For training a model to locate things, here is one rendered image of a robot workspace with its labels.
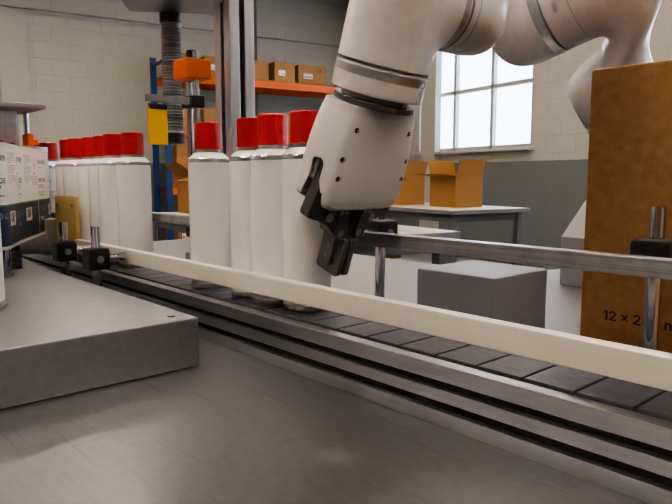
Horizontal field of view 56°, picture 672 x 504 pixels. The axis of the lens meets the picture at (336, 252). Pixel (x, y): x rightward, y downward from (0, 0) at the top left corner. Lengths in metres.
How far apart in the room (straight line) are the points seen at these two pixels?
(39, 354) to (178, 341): 0.13
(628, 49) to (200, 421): 0.70
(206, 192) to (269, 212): 0.14
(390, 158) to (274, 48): 8.86
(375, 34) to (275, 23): 8.98
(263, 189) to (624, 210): 0.36
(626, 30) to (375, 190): 0.45
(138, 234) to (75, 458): 0.58
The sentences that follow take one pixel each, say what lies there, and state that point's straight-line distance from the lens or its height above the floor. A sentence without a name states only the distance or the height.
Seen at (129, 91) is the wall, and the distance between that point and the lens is 8.76.
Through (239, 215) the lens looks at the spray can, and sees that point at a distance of 0.73.
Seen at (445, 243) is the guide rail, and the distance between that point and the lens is 0.58.
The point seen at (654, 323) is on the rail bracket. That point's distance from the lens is 0.56.
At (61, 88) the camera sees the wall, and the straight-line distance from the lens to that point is 8.61.
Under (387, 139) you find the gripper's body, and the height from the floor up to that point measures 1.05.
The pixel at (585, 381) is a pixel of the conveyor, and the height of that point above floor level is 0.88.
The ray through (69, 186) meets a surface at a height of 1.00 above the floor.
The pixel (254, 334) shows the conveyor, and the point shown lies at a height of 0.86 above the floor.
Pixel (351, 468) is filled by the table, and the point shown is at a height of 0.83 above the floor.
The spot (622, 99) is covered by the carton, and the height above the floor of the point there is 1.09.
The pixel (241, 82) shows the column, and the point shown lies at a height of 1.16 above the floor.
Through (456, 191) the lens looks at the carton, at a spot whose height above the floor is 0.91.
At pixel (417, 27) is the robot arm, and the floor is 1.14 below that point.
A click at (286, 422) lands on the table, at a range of 0.51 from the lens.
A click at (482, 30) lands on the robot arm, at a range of 0.61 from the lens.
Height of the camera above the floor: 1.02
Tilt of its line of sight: 7 degrees down
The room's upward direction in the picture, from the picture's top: straight up
